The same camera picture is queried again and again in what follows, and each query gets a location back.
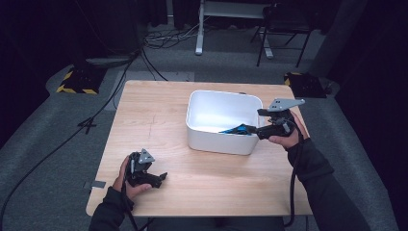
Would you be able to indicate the grey tape strip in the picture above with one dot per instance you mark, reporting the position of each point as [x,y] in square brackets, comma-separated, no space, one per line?
[97,184]

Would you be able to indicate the white desk frame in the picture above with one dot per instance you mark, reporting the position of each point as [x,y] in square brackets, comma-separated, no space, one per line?
[199,32]

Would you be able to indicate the person's right hand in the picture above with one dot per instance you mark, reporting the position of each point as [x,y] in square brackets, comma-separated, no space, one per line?
[296,136]

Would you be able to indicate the blue toy car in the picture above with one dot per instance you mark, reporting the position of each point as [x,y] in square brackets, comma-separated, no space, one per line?
[234,130]

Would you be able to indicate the yellow-black striped stand base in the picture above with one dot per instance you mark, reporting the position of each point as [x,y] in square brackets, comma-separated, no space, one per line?
[81,82]

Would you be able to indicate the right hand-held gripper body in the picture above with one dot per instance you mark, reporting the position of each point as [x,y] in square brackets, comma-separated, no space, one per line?
[277,131]

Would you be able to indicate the black stand base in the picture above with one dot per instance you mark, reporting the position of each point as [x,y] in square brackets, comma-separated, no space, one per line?
[306,85]

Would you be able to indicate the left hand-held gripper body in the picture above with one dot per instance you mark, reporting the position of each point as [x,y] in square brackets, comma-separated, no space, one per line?
[136,166]

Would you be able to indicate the person's left hand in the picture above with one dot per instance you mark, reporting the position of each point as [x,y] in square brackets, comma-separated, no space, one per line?
[134,190]

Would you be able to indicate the white plastic bin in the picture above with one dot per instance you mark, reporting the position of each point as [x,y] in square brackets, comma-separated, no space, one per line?
[221,144]

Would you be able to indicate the black chair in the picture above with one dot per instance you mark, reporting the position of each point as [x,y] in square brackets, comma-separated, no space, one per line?
[285,22]

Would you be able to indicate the black tape cross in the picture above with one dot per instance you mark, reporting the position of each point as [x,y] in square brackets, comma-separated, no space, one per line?
[87,124]

